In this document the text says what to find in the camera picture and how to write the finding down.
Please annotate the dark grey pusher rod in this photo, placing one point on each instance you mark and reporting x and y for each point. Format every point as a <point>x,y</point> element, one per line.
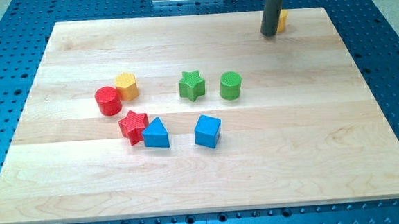
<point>271,16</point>

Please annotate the light wooden board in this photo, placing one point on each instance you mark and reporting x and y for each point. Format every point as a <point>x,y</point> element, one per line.
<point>305,129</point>

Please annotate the green cylinder block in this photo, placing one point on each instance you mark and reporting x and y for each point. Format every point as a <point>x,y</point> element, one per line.
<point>230,85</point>

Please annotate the blue triangle block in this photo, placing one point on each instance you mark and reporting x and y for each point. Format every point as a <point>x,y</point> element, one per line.
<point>156,135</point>

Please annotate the red star block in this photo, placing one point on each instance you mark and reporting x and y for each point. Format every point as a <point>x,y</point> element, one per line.
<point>133,125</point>

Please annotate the yellow hexagon block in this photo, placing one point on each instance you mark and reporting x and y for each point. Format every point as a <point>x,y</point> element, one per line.
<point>126,87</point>

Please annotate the green star block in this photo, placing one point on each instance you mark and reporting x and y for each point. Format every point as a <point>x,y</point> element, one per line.
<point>191,85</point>

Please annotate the yellow heart block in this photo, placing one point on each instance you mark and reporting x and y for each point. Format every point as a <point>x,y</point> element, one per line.
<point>282,21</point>

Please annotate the blue cube block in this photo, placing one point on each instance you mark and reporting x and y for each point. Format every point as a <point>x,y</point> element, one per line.
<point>207,131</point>

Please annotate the blue perforated metal table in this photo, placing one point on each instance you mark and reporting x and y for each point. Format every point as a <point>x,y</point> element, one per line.
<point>364,25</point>

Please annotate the red cylinder block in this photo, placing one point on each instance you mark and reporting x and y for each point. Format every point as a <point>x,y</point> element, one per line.
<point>108,100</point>

